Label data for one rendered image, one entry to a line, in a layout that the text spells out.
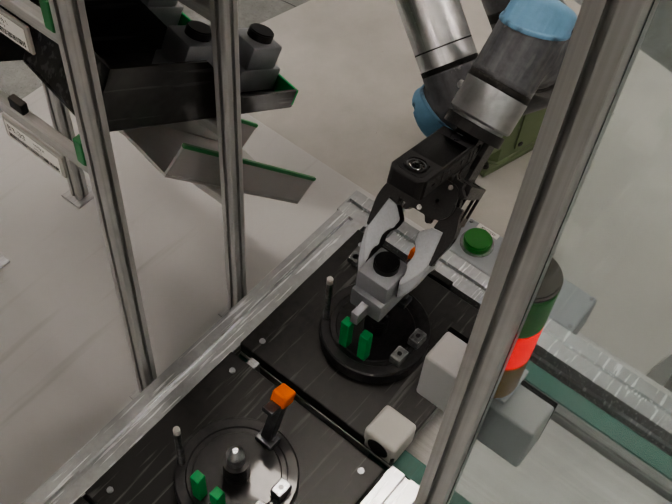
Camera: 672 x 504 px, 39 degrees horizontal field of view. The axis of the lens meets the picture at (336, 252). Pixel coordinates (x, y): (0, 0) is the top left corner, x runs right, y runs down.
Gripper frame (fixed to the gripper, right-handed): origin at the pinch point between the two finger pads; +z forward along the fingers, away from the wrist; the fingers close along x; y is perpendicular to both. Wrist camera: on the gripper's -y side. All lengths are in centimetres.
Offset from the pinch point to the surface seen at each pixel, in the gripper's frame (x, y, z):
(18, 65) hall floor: 168, 118, 38
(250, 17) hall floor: 132, 163, -7
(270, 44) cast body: 23.8, -5.1, -16.2
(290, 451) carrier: -2.8, -5.1, 21.8
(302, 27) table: 53, 52, -17
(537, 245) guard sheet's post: -20.2, -39.0, -16.8
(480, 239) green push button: -1.8, 25.4, -5.9
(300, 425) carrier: -1.0, -0.9, 20.4
